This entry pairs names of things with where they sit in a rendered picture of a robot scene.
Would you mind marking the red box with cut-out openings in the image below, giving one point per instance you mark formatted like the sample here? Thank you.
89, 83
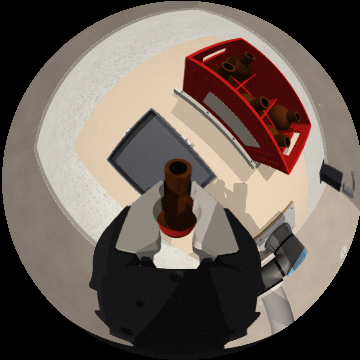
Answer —
234, 112

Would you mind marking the brown bottle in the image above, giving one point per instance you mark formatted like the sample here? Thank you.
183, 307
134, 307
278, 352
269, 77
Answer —
281, 117
225, 70
242, 66
177, 219
282, 140
259, 104

